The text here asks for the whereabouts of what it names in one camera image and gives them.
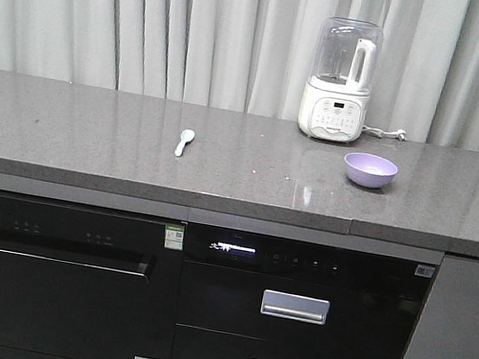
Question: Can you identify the black drawer sterilizer cabinet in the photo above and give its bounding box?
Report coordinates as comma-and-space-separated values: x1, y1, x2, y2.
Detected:
172, 223, 437, 359

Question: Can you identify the black built-in dishwasher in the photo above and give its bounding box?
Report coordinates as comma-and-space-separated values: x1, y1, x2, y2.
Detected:
0, 192, 183, 359

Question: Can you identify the purple plastic bowl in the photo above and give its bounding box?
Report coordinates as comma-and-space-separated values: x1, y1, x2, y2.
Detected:
344, 152, 399, 189

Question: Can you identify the white power cord with plug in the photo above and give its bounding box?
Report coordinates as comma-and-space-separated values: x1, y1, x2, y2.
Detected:
359, 122, 410, 143

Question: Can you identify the light blue plastic spoon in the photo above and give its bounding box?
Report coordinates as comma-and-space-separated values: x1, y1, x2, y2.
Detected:
174, 129, 195, 157

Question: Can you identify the grey pleated curtain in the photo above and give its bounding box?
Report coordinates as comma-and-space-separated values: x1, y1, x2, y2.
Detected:
0, 0, 479, 151

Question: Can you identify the white blender with clear jar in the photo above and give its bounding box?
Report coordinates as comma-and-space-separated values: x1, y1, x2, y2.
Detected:
298, 17, 384, 143

